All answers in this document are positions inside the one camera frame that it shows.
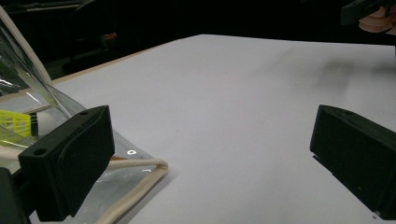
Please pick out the white table cover sheet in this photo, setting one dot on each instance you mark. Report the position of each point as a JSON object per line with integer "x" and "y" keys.
{"x": 233, "y": 109}

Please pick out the wooden table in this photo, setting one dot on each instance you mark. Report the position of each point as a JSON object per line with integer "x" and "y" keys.
{"x": 93, "y": 69}

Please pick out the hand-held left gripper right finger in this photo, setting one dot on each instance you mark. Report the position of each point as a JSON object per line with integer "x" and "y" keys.
{"x": 355, "y": 155}

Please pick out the transparent bag with beige trim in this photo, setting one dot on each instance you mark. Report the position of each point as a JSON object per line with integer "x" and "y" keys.
{"x": 146, "y": 162}

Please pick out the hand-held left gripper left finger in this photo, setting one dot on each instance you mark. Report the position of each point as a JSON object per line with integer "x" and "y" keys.
{"x": 67, "y": 165}

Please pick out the yellow shuttlecock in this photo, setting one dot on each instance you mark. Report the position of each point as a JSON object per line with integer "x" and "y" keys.
{"x": 15, "y": 123}

